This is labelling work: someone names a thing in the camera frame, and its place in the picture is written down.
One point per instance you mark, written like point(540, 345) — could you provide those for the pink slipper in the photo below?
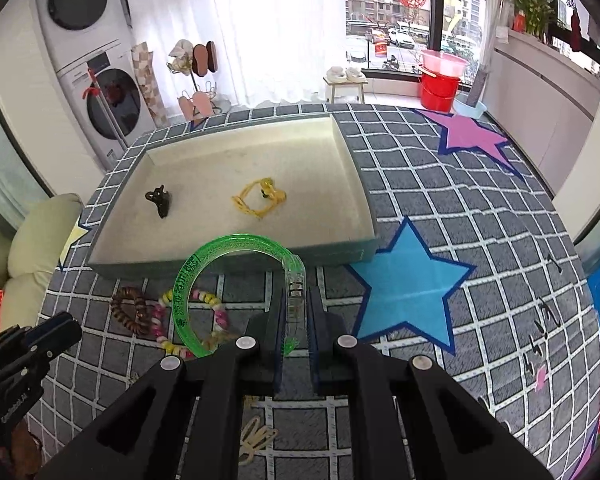
point(203, 102)
point(186, 107)

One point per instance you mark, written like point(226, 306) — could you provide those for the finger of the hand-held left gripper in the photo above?
point(5, 342)
point(55, 331)

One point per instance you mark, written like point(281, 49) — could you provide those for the white washing machine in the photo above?
point(115, 102)

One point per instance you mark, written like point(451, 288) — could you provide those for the white sheer curtain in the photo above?
point(260, 25)

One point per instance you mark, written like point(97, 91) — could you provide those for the grey washboard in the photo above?
point(477, 87)

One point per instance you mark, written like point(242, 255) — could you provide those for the potted green plant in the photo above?
point(530, 7)

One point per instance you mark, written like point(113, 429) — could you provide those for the white plush slipper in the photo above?
point(181, 52)

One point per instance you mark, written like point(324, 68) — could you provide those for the checkered paper bag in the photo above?
point(147, 80)

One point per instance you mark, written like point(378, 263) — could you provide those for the hanging red garment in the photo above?
point(576, 30)

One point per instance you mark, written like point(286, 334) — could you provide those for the small red lantern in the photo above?
point(381, 47)

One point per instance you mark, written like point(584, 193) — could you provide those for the light blue basin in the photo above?
point(467, 108)

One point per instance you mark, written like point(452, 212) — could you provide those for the cream shallow tray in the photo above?
point(220, 160)

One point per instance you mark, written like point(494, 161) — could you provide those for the pink basin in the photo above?
point(442, 62)

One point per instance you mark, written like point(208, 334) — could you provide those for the brown slipper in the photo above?
point(211, 55)
point(200, 57)

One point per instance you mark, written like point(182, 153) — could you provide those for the white counter cabinet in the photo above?
point(540, 90)

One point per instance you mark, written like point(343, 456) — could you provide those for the small wooden stool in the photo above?
point(345, 82)

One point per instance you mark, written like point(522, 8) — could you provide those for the white shoe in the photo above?
point(355, 73)
point(336, 73)

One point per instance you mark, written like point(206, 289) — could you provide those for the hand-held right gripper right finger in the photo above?
point(314, 340)

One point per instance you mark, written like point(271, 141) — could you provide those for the red bucket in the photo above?
point(437, 95)

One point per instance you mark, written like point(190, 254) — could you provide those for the black hair claw clip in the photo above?
point(159, 200)

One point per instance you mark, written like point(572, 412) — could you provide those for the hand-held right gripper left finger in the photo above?
point(279, 340)

